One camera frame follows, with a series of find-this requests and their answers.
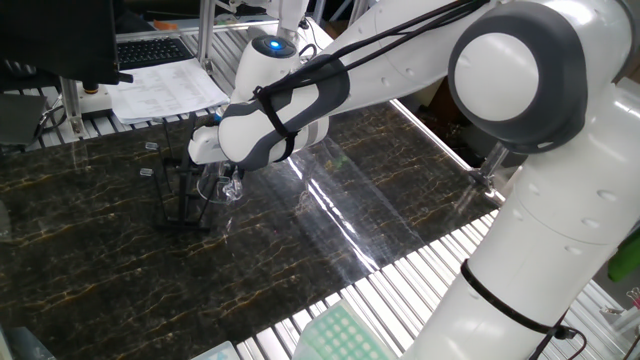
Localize black computer monitor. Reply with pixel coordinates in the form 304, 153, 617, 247
0, 0, 135, 95

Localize green cutting mat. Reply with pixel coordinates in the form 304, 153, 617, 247
606, 227, 640, 284

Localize green pipette tip box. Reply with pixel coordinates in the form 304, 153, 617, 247
293, 299, 404, 360

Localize tall aluminium profile post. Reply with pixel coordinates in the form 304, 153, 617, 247
196, 0, 217, 74

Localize black wire cup rack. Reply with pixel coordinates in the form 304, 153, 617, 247
138, 112, 222, 234

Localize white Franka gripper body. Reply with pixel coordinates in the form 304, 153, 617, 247
187, 123, 236, 166

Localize white printed paper sheets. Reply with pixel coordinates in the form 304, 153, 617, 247
104, 57, 232, 126

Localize black flat pad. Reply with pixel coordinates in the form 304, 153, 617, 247
0, 92, 50, 150

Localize short aluminium profile post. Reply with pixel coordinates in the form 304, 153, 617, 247
59, 77, 90, 140

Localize black computer keyboard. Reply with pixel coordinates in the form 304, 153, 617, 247
115, 35, 196, 71

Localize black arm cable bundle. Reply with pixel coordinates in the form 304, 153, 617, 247
252, 0, 589, 360

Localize clear glass cup with handle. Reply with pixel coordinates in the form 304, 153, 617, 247
196, 159, 245, 205

